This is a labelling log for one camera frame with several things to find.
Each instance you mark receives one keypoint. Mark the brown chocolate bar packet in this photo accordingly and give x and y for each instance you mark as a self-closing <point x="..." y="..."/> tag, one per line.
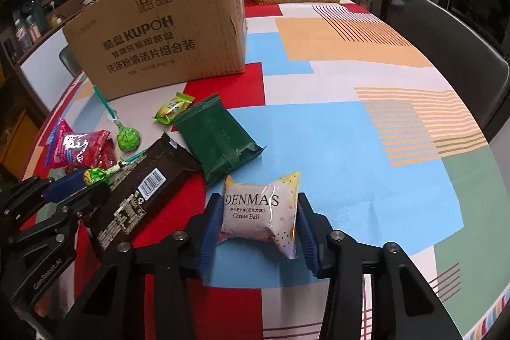
<point x="147" y="184"/>

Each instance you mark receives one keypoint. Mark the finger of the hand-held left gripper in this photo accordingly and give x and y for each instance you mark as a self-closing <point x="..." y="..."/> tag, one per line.
<point x="89" y="198"/>
<point x="63" y="185"/>

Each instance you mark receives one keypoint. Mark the clear plastic bottle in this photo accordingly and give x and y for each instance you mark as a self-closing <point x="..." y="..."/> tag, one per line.
<point x="32" y="27"/>
<point x="20" y="31"/>

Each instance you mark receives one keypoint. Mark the yellow bin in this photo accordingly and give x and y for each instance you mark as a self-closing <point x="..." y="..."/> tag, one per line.
<point x="18" y="143"/>

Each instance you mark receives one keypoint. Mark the brown cardboard box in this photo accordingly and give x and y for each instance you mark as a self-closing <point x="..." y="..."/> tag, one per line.
<point x="159" y="37"/>

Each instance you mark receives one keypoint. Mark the red foil snack packet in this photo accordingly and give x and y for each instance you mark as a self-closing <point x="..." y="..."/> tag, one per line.
<point x="75" y="147"/>
<point x="108" y="156"/>

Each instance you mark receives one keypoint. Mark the white dotted snack packet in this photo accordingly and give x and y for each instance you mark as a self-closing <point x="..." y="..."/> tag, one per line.
<point x="259" y="210"/>

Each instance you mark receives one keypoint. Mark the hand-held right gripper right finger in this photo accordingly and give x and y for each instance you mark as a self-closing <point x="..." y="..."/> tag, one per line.
<point x="306" y="238"/>

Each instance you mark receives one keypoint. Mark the dark green snack packet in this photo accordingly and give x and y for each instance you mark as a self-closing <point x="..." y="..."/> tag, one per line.
<point x="217" y="141"/>

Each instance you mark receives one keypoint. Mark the green lollipop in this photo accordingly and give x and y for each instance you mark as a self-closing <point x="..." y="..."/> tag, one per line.
<point x="128" y="139"/>
<point x="95" y="176"/>

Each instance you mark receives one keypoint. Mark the small green candy packet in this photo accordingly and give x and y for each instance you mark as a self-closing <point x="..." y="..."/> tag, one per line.
<point x="173" y="108"/>

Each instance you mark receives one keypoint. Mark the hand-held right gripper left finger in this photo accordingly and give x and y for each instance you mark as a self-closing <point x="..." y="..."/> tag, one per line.
<point x="209" y="234"/>

